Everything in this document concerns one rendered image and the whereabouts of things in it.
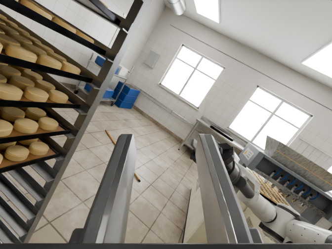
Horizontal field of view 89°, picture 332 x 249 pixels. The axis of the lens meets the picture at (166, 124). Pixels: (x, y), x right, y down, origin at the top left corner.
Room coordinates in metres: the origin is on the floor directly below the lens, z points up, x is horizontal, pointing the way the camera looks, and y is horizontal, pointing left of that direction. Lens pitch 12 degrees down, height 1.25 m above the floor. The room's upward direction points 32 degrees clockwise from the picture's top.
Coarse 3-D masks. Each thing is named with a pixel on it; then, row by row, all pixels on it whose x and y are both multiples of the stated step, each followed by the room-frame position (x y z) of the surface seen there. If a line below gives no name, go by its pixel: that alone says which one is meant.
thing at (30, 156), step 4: (40, 140) 0.50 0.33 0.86; (16, 144) 0.43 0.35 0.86; (20, 144) 0.44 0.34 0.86; (0, 152) 0.38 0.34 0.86; (4, 152) 0.39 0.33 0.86; (48, 152) 0.48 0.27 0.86; (52, 152) 0.49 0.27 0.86; (28, 156) 0.42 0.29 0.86; (32, 156) 0.43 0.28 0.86; (36, 156) 0.43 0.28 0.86; (40, 156) 0.44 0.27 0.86; (44, 156) 0.45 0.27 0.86; (4, 160) 0.37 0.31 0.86; (8, 160) 0.37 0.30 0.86; (24, 160) 0.40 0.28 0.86; (28, 160) 0.41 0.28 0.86; (0, 164) 0.35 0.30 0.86; (4, 164) 0.36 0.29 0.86; (8, 164) 0.36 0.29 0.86; (12, 164) 0.37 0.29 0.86
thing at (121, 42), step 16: (144, 0) 0.50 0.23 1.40; (128, 16) 0.50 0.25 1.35; (128, 32) 0.50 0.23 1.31; (112, 48) 0.50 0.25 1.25; (112, 64) 0.50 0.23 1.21; (96, 96) 0.50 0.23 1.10; (80, 128) 0.50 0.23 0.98; (64, 144) 0.50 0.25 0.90; (64, 160) 0.50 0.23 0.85; (48, 192) 0.50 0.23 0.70; (32, 224) 0.50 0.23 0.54
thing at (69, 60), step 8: (8, 16) 0.59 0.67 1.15; (16, 24) 0.58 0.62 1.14; (32, 32) 0.56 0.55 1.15; (40, 40) 0.55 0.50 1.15; (56, 48) 0.54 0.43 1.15; (64, 56) 0.53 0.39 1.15; (80, 64) 0.52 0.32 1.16; (80, 72) 0.51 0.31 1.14; (88, 72) 0.51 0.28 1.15; (96, 80) 0.50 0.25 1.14; (96, 88) 0.48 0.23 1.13
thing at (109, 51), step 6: (42, 6) 0.56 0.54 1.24; (60, 18) 0.54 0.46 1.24; (72, 24) 0.53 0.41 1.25; (78, 30) 0.53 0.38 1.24; (90, 36) 0.52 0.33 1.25; (96, 42) 0.51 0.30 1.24; (102, 48) 0.51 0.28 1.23; (108, 48) 0.50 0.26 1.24; (108, 54) 0.50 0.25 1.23; (114, 54) 0.50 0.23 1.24; (114, 60) 0.50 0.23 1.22
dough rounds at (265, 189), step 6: (252, 174) 1.68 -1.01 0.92; (258, 180) 1.62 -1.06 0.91; (264, 186) 1.50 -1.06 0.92; (270, 186) 1.65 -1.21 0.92; (264, 192) 1.33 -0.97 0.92; (270, 192) 1.46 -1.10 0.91; (276, 192) 1.56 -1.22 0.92; (270, 198) 1.27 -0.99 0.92; (276, 198) 1.37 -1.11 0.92; (282, 198) 1.48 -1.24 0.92; (288, 204) 1.41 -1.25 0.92
